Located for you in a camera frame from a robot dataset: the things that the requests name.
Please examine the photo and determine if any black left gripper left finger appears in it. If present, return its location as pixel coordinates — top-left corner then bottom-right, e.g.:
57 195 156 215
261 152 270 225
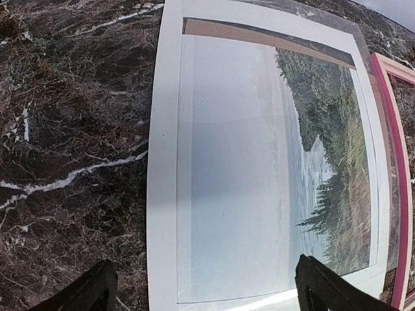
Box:
31 259 117 311

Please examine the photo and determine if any landscape photo print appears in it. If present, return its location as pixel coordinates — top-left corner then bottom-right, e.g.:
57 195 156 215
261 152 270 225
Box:
177 34 377 304

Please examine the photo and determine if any wooden pink picture frame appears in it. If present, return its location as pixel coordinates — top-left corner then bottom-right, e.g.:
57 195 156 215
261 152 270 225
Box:
370 52 414 310

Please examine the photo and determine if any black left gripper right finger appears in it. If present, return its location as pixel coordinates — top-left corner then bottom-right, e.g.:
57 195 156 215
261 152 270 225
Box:
295 255 395 311

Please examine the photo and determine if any white photo mat board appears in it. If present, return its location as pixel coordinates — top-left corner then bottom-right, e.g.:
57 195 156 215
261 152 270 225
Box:
146 0 390 311

